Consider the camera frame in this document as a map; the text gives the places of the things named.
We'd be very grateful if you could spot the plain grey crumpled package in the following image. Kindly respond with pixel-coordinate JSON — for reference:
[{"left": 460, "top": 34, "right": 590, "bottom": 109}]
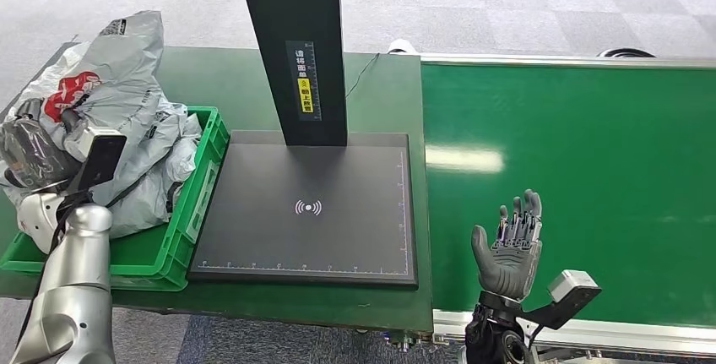
[{"left": 103, "top": 112, "right": 203, "bottom": 240}]

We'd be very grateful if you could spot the thin black cable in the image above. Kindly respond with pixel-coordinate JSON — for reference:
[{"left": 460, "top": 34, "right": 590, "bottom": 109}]
[{"left": 345, "top": 52, "right": 382, "bottom": 100}]

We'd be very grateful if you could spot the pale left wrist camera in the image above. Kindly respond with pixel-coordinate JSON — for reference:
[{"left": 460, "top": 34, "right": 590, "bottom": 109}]
[{"left": 66, "top": 125, "right": 129, "bottom": 193}]

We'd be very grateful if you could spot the grey package with red print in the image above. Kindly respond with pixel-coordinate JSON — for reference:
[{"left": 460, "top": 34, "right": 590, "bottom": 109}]
[{"left": 0, "top": 9, "right": 192, "bottom": 209}]

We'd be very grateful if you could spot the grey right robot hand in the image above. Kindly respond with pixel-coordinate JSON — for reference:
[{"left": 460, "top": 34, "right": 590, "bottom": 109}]
[{"left": 470, "top": 188, "right": 545, "bottom": 302}]

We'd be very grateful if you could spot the white round object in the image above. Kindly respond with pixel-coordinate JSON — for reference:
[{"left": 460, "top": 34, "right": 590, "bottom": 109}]
[{"left": 387, "top": 38, "right": 420, "bottom": 56}]

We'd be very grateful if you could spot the black ring object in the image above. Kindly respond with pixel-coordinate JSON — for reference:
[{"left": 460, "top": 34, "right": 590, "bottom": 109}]
[{"left": 596, "top": 46, "right": 658, "bottom": 59}]

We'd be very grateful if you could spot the green conveyor belt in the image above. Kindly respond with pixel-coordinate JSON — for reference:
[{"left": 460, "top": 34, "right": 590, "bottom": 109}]
[{"left": 420, "top": 62, "right": 716, "bottom": 330}]

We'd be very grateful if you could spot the aluminium conveyor frame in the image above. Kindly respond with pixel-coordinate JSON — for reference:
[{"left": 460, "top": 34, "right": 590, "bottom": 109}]
[{"left": 419, "top": 52, "right": 716, "bottom": 359}]

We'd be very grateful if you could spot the black yellow column label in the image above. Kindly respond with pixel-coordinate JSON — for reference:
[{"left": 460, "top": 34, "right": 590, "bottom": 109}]
[{"left": 285, "top": 40, "right": 324, "bottom": 122}]

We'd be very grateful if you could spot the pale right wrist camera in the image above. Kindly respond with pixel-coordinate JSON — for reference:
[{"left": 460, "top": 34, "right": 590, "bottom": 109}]
[{"left": 517, "top": 269, "right": 604, "bottom": 331}]

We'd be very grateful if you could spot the black scale column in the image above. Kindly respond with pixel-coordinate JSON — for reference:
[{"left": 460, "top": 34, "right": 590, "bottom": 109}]
[{"left": 233, "top": 0, "right": 350, "bottom": 149}]

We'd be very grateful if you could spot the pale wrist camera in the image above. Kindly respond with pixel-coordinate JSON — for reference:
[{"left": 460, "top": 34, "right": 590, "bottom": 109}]
[
  {"left": 66, "top": 125, "right": 129, "bottom": 193},
  {"left": 517, "top": 269, "right": 604, "bottom": 331}
]

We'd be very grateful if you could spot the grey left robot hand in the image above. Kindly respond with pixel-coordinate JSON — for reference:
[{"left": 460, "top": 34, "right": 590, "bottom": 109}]
[{"left": 0, "top": 97, "right": 84, "bottom": 190}]

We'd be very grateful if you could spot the green plastic basket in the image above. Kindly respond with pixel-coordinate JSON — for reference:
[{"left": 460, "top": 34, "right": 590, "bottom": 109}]
[{"left": 0, "top": 105, "right": 231, "bottom": 293}]

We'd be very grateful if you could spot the black weighing scale platform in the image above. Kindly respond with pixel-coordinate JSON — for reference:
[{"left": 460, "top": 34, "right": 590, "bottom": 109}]
[{"left": 187, "top": 130, "right": 420, "bottom": 289}]

